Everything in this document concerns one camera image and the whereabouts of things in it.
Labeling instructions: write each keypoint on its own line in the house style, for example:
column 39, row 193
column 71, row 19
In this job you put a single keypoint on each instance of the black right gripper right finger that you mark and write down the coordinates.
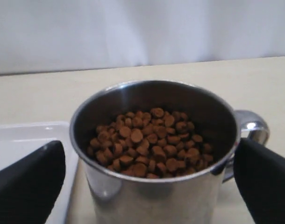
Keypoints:
column 260, row 177

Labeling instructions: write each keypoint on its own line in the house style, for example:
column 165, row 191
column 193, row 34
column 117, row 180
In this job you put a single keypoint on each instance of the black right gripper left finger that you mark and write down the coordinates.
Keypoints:
column 30, row 187

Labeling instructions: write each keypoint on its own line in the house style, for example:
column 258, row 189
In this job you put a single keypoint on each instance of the steel mug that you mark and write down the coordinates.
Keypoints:
column 121, row 199

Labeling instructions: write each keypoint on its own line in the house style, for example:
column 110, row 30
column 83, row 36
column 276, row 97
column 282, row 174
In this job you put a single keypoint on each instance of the white plastic tray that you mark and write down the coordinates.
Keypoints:
column 18, row 140

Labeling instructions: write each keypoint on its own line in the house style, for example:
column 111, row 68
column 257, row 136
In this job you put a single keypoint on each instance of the brown kibble in right mug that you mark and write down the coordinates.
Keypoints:
column 151, row 144

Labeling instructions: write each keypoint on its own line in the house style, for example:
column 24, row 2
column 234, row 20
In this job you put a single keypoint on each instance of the white curtain backdrop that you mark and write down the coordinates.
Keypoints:
column 58, row 35

